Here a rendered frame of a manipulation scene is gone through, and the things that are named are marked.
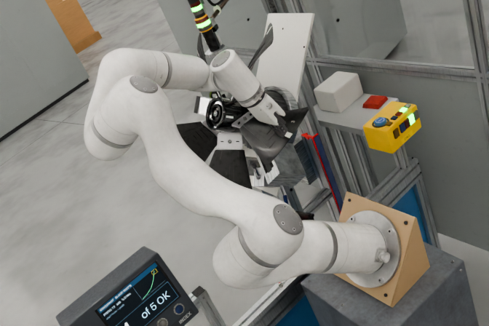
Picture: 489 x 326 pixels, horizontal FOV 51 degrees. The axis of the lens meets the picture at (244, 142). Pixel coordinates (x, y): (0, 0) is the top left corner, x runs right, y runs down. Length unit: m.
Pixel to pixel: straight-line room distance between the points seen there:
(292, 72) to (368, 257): 0.91
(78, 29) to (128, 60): 8.79
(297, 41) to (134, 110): 1.07
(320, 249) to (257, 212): 0.20
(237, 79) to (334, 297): 0.63
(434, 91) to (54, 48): 6.04
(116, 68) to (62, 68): 6.40
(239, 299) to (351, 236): 1.71
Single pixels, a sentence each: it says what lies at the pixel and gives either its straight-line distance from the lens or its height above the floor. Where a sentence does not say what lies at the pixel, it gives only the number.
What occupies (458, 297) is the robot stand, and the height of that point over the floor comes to 0.84.
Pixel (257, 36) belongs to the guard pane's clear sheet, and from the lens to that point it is 2.81.
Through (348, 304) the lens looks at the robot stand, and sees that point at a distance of 1.37.
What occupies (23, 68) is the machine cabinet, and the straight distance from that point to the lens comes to 7.35.
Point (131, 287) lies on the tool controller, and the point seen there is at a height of 1.23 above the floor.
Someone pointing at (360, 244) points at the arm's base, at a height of 1.11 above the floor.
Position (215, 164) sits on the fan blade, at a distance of 1.83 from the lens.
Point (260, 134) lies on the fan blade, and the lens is 1.65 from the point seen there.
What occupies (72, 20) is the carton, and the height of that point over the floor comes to 0.51.
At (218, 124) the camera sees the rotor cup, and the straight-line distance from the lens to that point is 1.79.
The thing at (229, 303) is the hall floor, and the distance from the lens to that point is 2.88.
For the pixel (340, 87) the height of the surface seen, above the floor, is 0.97.
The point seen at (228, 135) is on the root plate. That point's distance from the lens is 1.84.
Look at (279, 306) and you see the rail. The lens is 1.58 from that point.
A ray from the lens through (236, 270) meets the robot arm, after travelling 1.08.
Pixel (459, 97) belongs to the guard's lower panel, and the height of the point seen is 0.88.
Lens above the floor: 1.95
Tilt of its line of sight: 28 degrees down
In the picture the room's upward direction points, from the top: 24 degrees counter-clockwise
